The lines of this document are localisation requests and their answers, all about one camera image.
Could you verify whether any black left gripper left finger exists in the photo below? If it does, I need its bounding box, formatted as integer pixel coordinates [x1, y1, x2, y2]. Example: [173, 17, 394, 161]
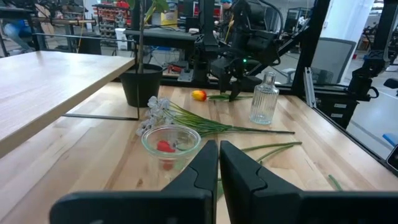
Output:
[49, 139, 219, 224]

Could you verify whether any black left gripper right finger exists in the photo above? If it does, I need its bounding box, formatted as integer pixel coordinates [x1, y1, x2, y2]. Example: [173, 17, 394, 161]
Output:
[219, 140, 398, 224]

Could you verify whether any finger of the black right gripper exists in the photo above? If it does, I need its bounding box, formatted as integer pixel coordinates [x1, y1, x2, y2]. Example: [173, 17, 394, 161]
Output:
[229, 81, 242, 102]
[219, 70, 233, 94]

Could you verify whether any yellow tulip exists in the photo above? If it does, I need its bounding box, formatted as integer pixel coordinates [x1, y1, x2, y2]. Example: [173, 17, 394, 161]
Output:
[191, 90, 253, 102]

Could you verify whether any ribbed glass bottle vase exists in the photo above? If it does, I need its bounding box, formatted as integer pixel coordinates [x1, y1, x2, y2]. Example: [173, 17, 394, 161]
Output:
[249, 71, 280, 126]

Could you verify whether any white flower spray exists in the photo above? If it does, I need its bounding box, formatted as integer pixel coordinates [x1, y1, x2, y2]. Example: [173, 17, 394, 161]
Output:
[136, 95, 295, 138]

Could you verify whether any red tulip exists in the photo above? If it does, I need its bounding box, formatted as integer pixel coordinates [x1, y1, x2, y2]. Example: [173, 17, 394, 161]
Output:
[156, 139, 303, 155]

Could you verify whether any smooth clear glass vase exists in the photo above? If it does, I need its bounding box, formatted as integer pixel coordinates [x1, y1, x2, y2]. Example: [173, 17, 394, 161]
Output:
[141, 124, 202, 187]

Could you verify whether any person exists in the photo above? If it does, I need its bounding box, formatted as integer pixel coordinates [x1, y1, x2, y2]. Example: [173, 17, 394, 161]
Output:
[214, 0, 234, 43]

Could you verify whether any silver aluminium bar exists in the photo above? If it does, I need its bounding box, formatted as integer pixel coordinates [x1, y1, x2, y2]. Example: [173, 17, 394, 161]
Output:
[303, 66, 317, 109]

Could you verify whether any black background workbench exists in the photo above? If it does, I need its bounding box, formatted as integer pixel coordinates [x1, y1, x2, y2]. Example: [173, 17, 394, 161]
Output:
[123, 27, 200, 52]

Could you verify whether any green plant black pot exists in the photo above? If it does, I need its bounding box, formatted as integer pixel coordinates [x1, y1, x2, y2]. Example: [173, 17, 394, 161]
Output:
[119, 0, 170, 108]

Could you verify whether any black drawer cabinet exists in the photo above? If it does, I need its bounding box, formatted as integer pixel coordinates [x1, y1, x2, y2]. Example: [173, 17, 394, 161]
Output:
[313, 92, 359, 129]

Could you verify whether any grey office chair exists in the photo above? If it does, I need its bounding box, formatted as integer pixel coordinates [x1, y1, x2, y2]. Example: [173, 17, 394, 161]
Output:
[310, 37, 358, 85]

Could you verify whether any red parts bin rack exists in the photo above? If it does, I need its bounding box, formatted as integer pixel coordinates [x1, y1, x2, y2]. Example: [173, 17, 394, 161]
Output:
[93, 2, 133, 40]

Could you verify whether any grey metal bracket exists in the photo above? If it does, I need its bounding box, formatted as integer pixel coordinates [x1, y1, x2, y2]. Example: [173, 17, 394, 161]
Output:
[177, 60, 196, 83]

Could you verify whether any black aluminium rig frame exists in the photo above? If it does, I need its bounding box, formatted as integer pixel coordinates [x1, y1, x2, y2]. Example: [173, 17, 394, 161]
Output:
[161, 0, 398, 175]

